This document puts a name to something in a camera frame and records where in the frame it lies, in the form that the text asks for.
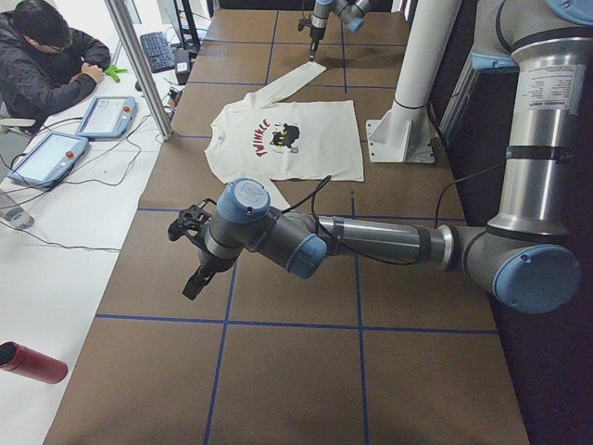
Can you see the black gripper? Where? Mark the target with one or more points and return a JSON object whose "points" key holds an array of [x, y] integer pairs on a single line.
{"points": [[207, 265], [316, 35]]}

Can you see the cream cat print shirt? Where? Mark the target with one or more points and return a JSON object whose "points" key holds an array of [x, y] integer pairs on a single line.
{"points": [[263, 138]]}

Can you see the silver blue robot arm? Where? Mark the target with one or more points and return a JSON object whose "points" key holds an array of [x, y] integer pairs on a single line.
{"points": [[347, 289], [350, 14]]}

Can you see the black power adapter box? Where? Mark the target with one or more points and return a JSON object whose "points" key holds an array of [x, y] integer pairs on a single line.
{"points": [[183, 65]]}

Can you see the black keyboard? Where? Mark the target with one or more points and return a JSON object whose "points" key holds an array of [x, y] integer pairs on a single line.
{"points": [[157, 51]]}

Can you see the far teach pendant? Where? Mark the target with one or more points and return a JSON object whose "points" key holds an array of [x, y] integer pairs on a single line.
{"points": [[107, 117]]}

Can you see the teach pendant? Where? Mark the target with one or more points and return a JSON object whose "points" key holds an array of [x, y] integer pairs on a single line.
{"points": [[107, 117], [50, 161]]}

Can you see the near teach pendant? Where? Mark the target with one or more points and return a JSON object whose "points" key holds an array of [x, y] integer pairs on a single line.
{"points": [[50, 161]]}

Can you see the red cylindrical bottle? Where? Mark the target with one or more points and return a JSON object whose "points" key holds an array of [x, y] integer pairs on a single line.
{"points": [[21, 360]]}

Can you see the green plastic toy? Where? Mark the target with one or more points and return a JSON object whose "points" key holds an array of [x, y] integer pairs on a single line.
{"points": [[114, 72]]}

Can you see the seated person in black jacket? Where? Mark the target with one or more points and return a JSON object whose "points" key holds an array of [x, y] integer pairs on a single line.
{"points": [[46, 66]]}

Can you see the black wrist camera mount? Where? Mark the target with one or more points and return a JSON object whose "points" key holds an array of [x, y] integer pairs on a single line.
{"points": [[302, 24], [192, 223]]}

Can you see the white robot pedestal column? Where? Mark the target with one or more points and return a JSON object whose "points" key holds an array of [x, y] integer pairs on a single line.
{"points": [[403, 133]]}

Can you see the aluminium frame post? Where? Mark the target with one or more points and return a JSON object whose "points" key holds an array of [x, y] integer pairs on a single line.
{"points": [[129, 39]]}

